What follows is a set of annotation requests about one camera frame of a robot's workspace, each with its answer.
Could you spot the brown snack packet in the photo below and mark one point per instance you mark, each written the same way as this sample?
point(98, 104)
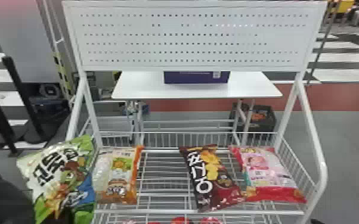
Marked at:
point(209, 181)

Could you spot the white side table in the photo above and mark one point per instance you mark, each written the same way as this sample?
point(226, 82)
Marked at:
point(195, 89)

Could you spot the pink snack packet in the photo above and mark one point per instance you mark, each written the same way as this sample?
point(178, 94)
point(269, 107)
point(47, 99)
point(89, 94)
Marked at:
point(265, 175)

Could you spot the green snack packet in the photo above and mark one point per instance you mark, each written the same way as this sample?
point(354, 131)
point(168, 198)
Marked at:
point(54, 169)

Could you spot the black box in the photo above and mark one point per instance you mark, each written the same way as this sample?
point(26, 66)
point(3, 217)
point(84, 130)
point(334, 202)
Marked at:
point(261, 119)

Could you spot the orange snack packet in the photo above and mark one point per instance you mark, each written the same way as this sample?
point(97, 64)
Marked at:
point(120, 175)

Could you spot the blue box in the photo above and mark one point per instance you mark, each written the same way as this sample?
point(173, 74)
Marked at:
point(196, 77)

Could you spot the red snack packet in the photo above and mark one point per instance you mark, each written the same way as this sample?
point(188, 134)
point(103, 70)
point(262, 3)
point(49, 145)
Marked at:
point(210, 220)
point(181, 220)

